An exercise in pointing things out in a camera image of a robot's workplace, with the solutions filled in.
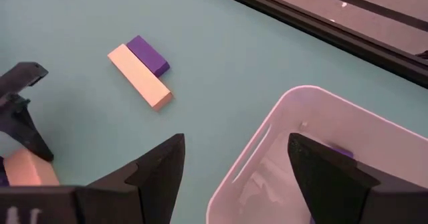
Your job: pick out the green table mat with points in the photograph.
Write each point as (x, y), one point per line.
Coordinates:
(234, 50)

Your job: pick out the black aluminium table frame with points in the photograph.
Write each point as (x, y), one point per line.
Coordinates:
(334, 36)

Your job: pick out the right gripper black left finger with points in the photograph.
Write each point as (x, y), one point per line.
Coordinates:
(150, 190)

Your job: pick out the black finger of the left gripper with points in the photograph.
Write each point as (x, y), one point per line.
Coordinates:
(20, 75)
(23, 130)

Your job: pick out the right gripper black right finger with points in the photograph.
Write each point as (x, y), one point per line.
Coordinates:
(334, 190)

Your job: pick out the purple block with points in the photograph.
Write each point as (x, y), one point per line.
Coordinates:
(148, 55)
(346, 153)

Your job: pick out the short orange block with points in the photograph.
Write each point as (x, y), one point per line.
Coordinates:
(30, 170)

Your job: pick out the long orange block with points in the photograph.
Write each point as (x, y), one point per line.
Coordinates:
(140, 77)

